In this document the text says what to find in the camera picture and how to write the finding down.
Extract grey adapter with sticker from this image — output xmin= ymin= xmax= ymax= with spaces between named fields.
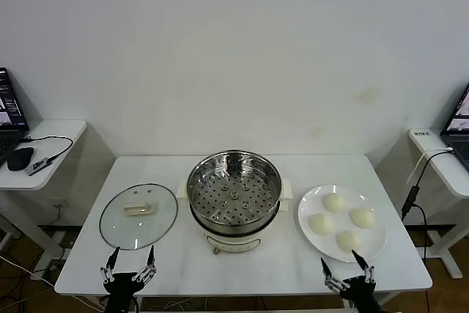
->
xmin=26 ymin=157 xmax=51 ymax=177

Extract thin black desk cable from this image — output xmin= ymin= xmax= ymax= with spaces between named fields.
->
xmin=20 ymin=135 xmax=74 ymax=163

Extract black cable with inline adapter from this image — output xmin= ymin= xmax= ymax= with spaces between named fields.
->
xmin=400 ymin=148 xmax=455 ymax=266

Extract white wall socket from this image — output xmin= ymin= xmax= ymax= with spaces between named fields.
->
xmin=53 ymin=198 xmax=70 ymax=218

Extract glass lid cream handle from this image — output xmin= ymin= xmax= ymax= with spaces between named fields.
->
xmin=98 ymin=182 xmax=179 ymax=251

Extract black laptop beside label box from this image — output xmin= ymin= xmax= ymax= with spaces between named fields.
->
xmin=439 ymin=81 xmax=469 ymax=171

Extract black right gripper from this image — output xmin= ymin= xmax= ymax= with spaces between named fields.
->
xmin=320 ymin=248 xmax=382 ymax=313

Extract white cable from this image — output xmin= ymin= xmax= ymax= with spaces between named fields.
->
xmin=405 ymin=147 xmax=454 ymax=184

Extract black computer mouse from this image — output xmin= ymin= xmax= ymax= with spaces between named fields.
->
xmin=7 ymin=147 xmax=34 ymax=172

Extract cream electric cooking pot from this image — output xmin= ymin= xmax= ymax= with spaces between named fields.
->
xmin=175 ymin=177 xmax=294 ymax=256

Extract white side desk with label box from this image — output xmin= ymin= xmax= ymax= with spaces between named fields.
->
xmin=408 ymin=128 xmax=469 ymax=279

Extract white steamed baozi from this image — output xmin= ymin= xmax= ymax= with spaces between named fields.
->
xmin=322 ymin=192 xmax=346 ymax=214
xmin=347 ymin=207 xmax=377 ymax=229
xmin=308 ymin=213 xmax=335 ymax=235
xmin=336 ymin=229 xmax=363 ymax=254

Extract white floor cables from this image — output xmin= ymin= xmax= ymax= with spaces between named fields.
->
xmin=160 ymin=298 xmax=195 ymax=311

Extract white side desk with mouse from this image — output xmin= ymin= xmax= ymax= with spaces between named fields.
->
xmin=0 ymin=119 xmax=88 ymax=266

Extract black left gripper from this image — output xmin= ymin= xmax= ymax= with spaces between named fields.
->
xmin=100 ymin=245 xmax=158 ymax=313

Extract perforated steel steamer basket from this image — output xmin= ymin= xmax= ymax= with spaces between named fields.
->
xmin=185 ymin=149 xmax=284 ymax=227

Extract round white plate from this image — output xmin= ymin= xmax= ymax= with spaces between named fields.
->
xmin=297 ymin=184 xmax=388 ymax=263

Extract black laptop beside mouse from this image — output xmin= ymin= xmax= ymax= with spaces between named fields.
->
xmin=0 ymin=67 xmax=30 ymax=167

